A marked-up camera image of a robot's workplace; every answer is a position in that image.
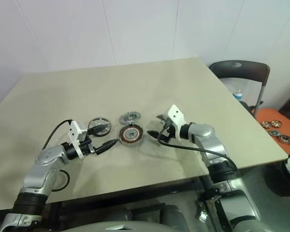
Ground small round metal object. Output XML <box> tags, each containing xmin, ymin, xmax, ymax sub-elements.
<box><xmin>87</xmin><ymin>116</ymin><xmax>112</xmax><ymax>139</ymax></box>

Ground black folding chair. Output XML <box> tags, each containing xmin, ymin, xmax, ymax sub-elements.
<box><xmin>209</xmin><ymin>59</ymin><xmax>271</xmax><ymax>117</ymax></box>

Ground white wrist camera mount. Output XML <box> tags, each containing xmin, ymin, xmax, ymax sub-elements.
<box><xmin>69</xmin><ymin>120</ymin><xmax>89</xmax><ymax>160</ymax></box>
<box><xmin>165</xmin><ymin>104</ymin><xmax>186</xmax><ymax>140</ymax></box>

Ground motor stator with copper windings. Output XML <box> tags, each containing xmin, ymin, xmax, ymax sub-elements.
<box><xmin>117</xmin><ymin>124</ymin><xmax>145</xmax><ymax>147</ymax></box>

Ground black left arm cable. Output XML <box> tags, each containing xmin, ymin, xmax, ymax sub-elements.
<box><xmin>41</xmin><ymin>119</ymin><xmax>72</xmax><ymax>192</ymax></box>

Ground grey toothed motor plate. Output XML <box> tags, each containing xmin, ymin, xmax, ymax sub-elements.
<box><xmin>119</xmin><ymin>111</ymin><xmax>142</xmax><ymax>125</ymax></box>

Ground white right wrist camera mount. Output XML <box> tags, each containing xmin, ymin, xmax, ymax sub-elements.
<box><xmin>165</xmin><ymin>104</ymin><xmax>186</xmax><ymax>140</ymax></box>

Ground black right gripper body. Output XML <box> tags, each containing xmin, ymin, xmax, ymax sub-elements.
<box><xmin>158</xmin><ymin>119</ymin><xmax>181</xmax><ymax>144</ymax></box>

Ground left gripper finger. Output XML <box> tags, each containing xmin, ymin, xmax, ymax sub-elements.
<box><xmin>95</xmin><ymin>138</ymin><xmax>118</xmax><ymax>156</ymax></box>
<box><xmin>87</xmin><ymin>126</ymin><xmax>109</xmax><ymax>136</ymax></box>

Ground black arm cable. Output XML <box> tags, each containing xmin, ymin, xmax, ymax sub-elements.
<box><xmin>157</xmin><ymin>122</ymin><xmax>239</xmax><ymax>174</ymax></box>
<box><xmin>41</xmin><ymin>119</ymin><xmax>72</xmax><ymax>192</ymax></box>

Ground black table frame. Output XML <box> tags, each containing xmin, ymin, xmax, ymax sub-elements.
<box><xmin>45</xmin><ymin>175</ymin><xmax>210</xmax><ymax>219</ymax></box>

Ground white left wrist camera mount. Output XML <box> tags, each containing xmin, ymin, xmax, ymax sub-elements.
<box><xmin>69</xmin><ymin>120</ymin><xmax>89</xmax><ymax>160</ymax></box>

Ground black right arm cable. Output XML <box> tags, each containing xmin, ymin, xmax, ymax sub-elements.
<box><xmin>157</xmin><ymin>122</ymin><xmax>239</xmax><ymax>174</ymax></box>

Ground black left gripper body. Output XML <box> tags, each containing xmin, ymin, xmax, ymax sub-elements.
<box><xmin>79</xmin><ymin>129</ymin><xmax>99</xmax><ymax>157</ymax></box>

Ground black trash bin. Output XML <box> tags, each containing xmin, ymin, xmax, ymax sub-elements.
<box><xmin>265</xmin><ymin>154</ymin><xmax>290</xmax><ymax>197</ymax></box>

